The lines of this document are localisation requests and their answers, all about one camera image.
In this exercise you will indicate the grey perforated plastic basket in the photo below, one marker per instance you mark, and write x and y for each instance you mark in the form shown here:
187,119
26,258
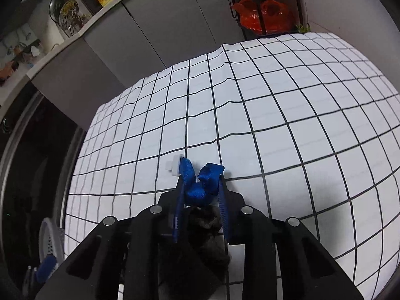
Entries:
50,237

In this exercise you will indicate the black shelf rack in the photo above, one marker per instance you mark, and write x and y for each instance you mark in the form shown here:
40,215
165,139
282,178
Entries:
300,3

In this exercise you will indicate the green leafy vegetable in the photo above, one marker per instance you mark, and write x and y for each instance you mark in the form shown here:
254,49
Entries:
302,28

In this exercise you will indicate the grey kitchen cabinet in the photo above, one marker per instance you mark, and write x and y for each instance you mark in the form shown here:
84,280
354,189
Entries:
156,22

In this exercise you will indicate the white kitchen countertop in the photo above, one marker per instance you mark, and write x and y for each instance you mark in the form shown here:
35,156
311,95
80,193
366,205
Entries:
100,15

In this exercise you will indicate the black oven with steel trim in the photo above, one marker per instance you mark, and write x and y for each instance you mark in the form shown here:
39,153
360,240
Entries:
31,162

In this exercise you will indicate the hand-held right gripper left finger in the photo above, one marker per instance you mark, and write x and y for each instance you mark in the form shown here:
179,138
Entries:
178,212

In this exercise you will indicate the round metal strainer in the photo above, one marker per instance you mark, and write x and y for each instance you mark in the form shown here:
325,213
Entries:
68,12

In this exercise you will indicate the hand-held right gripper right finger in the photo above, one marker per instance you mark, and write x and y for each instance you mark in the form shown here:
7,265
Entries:
224,212

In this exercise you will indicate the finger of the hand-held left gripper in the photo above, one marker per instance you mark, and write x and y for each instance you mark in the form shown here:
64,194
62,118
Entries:
47,267

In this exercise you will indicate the white black checked tablecloth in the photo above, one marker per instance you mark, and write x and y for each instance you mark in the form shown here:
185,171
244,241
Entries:
281,115

